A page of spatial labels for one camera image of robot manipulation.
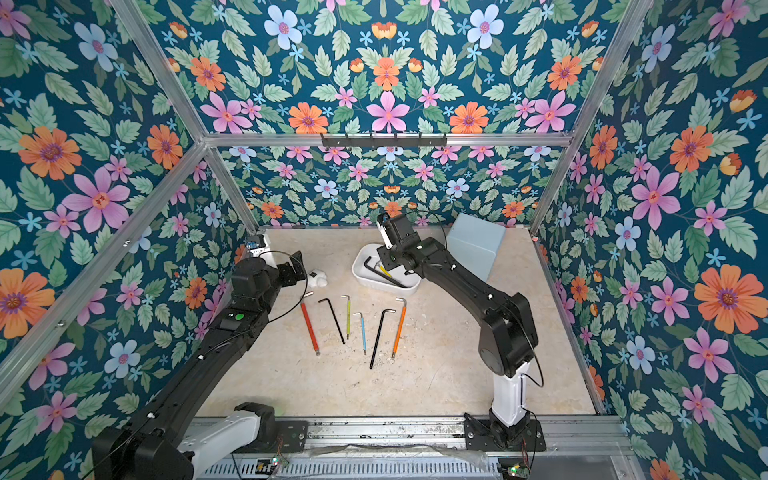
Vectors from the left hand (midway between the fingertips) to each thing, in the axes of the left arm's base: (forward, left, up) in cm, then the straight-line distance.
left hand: (287, 253), depth 78 cm
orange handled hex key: (-10, -29, -27) cm, 41 cm away
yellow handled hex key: (+11, -25, -26) cm, 37 cm away
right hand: (+6, -28, -7) cm, 29 cm away
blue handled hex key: (-11, -17, -27) cm, 34 cm away
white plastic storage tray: (+11, -19, -26) cm, 34 cm away
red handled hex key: (-8, 0, -26) cm, 27 cm away
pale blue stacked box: (+8, -54, -11) cm, 56 cm away
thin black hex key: (-9, -9, -27) cm, 30 cm away
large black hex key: (+11, -22, -25) cm, 35 cm away
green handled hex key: (-5, -12, -27) cm, 30 cm away
